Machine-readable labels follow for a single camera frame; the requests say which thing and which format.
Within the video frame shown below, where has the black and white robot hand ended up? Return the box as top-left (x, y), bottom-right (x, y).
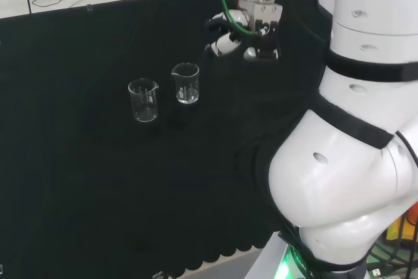
top-left (204, 0), bottom-right (283, 63)

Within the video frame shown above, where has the clear glass beaker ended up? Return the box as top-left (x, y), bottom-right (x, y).
top-left (170, 62), bottom-right (201, 105)
top-left (127, 78), bottom-right (160, 123)

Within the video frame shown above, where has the black bench cloth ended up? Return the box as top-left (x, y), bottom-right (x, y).
top-left (0, 0), bottom-right (337, 279)

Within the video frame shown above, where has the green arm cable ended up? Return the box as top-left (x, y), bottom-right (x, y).
top-left (216, 0), bottom-right (264, 37)

